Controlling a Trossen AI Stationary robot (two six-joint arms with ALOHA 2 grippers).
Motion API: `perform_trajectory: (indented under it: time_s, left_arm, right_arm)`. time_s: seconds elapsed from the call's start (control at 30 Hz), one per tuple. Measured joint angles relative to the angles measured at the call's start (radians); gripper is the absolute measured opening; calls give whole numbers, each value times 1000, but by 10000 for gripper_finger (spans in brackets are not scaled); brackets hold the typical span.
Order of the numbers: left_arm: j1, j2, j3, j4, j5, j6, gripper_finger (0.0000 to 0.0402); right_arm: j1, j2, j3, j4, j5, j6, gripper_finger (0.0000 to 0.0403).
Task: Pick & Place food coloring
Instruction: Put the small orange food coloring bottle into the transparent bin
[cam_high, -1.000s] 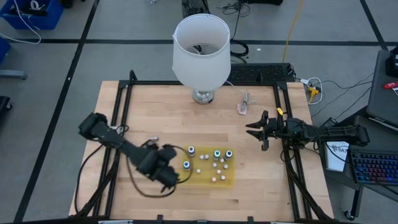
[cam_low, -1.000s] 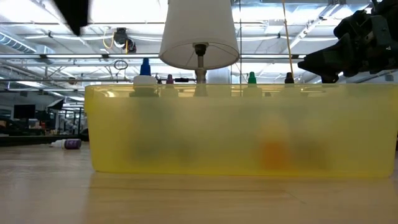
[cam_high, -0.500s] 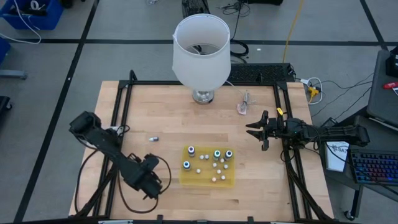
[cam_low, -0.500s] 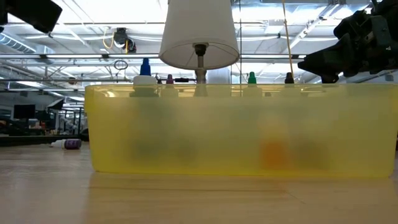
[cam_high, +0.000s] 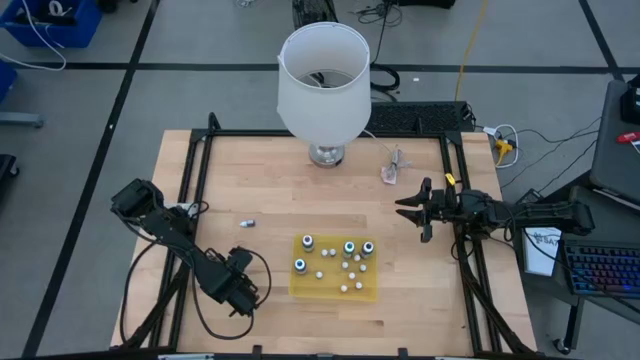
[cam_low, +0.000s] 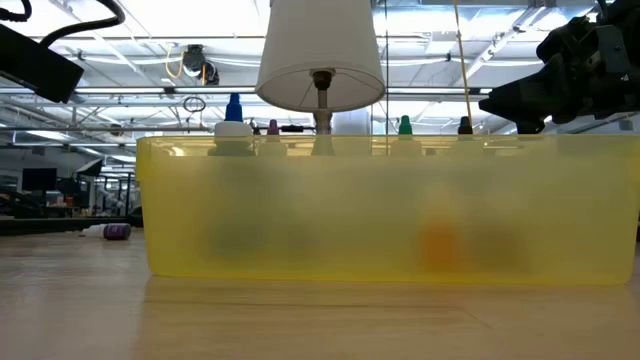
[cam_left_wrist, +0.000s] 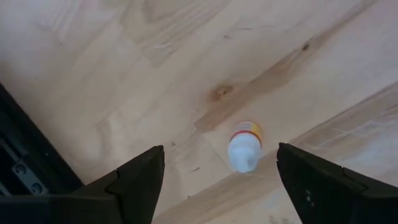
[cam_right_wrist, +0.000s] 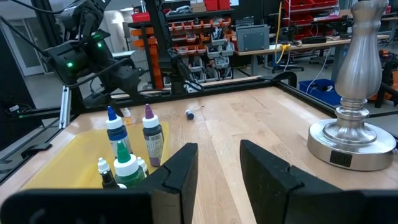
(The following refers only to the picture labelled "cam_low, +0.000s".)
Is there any black ceiling cable reel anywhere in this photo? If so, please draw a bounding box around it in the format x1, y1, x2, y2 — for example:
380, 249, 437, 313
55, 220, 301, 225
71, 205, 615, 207
180, 43, 220, 86

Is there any yellow translucent plastic bin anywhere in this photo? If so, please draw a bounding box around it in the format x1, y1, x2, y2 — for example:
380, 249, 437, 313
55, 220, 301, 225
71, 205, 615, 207
135, 133, 640, 287

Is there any white shade table lamp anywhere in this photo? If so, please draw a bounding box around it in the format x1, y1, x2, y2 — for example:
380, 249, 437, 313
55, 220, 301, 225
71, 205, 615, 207
254, 0, 386, 135

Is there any large blue food colouring bottle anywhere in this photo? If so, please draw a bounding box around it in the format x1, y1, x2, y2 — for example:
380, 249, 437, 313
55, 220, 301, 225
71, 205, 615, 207
207, 92, 256, 157

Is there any large green food colouring bottle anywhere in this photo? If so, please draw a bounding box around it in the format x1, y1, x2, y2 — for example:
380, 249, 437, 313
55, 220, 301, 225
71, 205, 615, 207
390, 114, 422, 157

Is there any black background monitor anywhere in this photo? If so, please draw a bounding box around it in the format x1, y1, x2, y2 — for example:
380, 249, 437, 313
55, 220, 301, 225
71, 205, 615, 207
21, 167, 58, 192

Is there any large purple food colouring bottle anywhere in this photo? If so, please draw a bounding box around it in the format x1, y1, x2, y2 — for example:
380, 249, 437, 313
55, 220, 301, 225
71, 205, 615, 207
257, 118, 289, 157

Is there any small purple colouring bottle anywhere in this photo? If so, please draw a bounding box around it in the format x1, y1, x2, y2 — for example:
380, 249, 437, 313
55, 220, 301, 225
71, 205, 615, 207
79, 222, 133, 242

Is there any large black food colouring bottle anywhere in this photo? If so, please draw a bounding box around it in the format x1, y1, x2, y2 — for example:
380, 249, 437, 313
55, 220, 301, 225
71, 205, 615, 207
452, 115, 484, 156

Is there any small orange colouring bottle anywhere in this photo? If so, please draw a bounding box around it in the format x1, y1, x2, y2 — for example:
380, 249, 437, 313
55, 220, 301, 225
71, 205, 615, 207
417, 219, 464, 274

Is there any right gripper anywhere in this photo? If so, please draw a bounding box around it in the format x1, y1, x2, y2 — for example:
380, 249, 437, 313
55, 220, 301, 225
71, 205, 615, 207
478, 17, 632, 135

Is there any yellow power cable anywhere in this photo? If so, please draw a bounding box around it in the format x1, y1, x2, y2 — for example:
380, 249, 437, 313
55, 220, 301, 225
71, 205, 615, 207
452, 0, 475, 119

